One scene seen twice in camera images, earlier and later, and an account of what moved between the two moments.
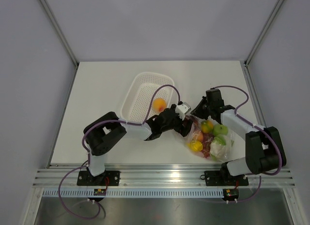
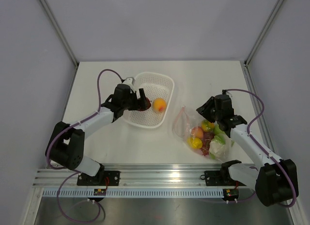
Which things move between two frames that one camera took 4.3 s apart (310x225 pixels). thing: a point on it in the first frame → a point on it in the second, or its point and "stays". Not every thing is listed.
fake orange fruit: x=159 y=104 stays
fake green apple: x=220 y=129 stays
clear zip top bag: x=209 y=139 stays
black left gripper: x=183 y=131 → x=134 y=107
